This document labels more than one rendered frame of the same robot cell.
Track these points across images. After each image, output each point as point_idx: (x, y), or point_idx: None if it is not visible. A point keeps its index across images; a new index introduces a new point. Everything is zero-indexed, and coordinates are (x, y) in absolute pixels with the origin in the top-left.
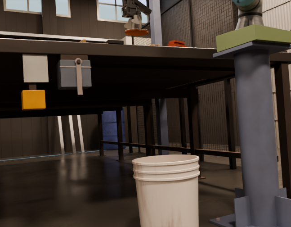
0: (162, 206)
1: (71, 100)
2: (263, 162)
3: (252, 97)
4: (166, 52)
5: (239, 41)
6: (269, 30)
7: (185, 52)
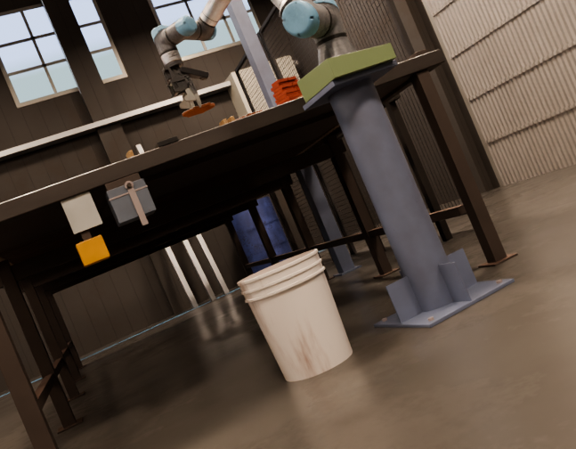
0: (285, 323)
1: (156, 225)
2: (408, 227)
3: (366, 147)
4: (239, 127)
5: (320, 83)
6: (352, 58)
7: (265, 117)
